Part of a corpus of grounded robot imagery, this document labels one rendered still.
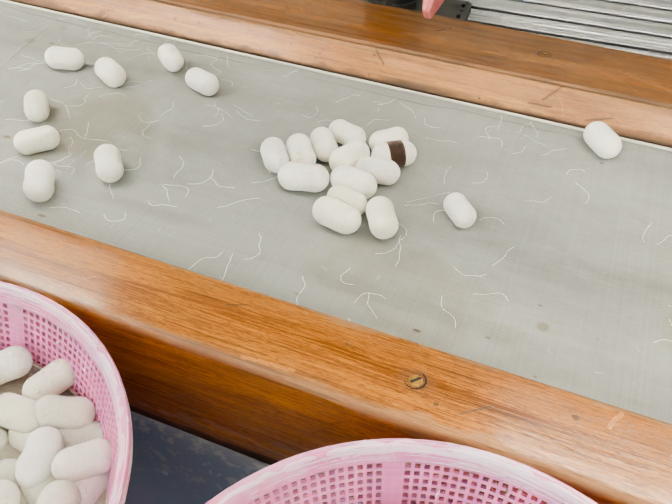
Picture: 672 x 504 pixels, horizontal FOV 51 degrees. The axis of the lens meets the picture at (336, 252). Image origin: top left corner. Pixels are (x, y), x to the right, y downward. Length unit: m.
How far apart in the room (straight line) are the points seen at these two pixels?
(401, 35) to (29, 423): 0.47
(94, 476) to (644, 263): 0.37
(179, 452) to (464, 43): 0.45
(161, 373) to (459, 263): 0.21
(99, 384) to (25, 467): 0.05
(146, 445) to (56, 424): 0.07
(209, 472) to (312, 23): 0.44
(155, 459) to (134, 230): 0.16
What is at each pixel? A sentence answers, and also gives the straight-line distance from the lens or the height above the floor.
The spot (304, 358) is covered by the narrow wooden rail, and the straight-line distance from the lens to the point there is 0.38.
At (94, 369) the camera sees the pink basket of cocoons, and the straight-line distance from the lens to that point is 0.40.
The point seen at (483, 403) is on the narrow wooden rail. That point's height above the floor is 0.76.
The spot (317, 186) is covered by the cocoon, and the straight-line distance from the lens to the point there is 0.51.
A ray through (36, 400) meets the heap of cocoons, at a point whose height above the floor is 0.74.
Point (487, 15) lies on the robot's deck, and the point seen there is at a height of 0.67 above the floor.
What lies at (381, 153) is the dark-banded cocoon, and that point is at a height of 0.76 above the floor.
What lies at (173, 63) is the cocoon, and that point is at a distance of 0.68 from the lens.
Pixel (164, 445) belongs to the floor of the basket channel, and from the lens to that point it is 0.47.
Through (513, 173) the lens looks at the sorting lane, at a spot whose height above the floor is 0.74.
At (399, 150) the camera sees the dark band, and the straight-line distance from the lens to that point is 0.54.
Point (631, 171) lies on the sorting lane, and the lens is 0.60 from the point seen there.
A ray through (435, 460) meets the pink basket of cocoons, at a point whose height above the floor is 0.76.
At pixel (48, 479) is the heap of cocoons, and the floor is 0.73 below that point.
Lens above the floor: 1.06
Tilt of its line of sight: 43 degrees down
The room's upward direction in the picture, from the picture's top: 2 degrees clockwise
